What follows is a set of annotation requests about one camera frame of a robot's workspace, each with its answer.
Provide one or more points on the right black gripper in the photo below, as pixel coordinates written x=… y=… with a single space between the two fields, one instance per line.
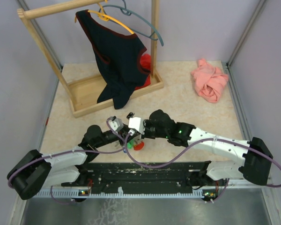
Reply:
x=146 y=123

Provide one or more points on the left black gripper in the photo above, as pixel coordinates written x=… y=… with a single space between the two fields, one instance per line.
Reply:
x=125 y=131

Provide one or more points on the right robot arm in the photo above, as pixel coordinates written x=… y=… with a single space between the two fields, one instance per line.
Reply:
x=247 y=159

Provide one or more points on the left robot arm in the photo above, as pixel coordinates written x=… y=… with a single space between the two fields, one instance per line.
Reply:
x=36 y=170

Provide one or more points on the green key tag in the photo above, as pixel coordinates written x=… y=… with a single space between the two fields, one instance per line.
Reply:
x=130 y=145

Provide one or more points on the wooden clothes rack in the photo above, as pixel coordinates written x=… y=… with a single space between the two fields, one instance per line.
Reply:
x=83 y=93

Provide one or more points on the pink cloth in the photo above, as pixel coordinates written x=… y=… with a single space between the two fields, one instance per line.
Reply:
x=209 y=81

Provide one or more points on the red cloth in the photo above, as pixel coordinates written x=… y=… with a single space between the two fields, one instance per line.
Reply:
x=145 y=62

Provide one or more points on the dark navy tank top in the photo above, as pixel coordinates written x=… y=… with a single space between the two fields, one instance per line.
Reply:
x=118 y=60

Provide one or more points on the grey-blue hanger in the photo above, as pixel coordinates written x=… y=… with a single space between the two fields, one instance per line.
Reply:
x=140 y=19

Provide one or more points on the yellow hanger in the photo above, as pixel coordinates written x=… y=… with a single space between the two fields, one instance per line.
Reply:
x=104 y=17

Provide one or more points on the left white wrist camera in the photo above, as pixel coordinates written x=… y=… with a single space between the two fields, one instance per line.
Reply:
x=115 y=123

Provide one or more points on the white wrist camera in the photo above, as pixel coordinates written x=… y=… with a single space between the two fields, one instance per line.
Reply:
x=115 y=123
x=137 y=124

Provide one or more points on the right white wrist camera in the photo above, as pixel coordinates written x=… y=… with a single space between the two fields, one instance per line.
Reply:
x=137 y=124

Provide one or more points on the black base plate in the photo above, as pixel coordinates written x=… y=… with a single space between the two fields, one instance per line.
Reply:
x=176 y=178

